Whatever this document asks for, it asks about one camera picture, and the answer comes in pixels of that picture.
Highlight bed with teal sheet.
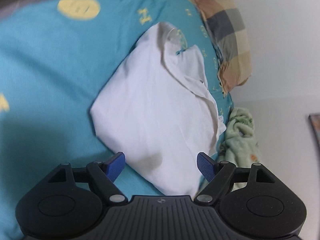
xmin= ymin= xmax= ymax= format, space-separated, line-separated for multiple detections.
xmin=0 ymin=0 xmax=234 ymax=240

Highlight plaid pillow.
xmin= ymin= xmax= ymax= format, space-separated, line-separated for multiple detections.
xmin=189 ymin=0 xmax=253 ymax=95

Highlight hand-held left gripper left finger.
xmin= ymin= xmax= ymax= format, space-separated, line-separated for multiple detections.
xmin=44 ymin=151 xmax=128 ymax=206

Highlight white t-shirt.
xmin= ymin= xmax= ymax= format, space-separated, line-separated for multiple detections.
xmin=90 ymin=22 xmax=227 ymax=197

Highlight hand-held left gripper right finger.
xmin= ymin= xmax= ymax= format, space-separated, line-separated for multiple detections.
xmin=194 ymin=152 xmax=277 ymax=206

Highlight leaf print wall picture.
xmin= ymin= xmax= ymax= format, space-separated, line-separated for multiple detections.
xmin=308 ymin=114 xmax=320 ymax=140

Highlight green fleece blanket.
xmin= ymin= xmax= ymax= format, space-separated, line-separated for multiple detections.
xmin=216 ymin=107 xmax=262 ymax=198

